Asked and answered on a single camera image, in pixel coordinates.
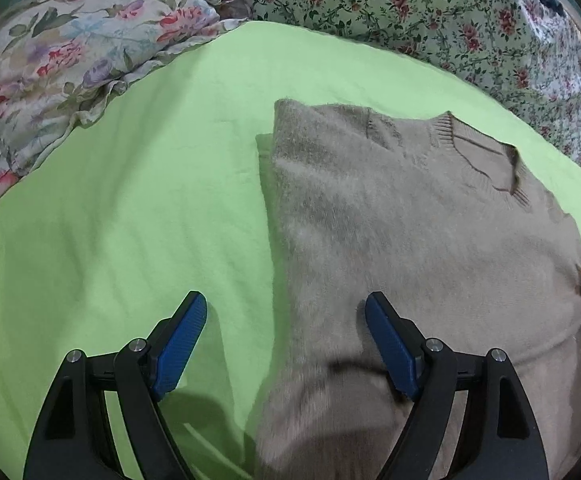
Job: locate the floral blanket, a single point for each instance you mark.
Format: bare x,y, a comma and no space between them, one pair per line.
420,15

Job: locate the green bed sheet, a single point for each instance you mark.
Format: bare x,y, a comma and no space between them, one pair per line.
120,240

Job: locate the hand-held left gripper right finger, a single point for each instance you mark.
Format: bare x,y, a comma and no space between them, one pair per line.
390,340

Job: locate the beige knit sweater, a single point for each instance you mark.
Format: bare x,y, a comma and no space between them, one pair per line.
420,240

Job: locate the floral pillow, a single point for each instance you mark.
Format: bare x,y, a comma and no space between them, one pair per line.
60,60

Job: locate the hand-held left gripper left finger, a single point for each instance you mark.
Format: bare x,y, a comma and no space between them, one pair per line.
180,342

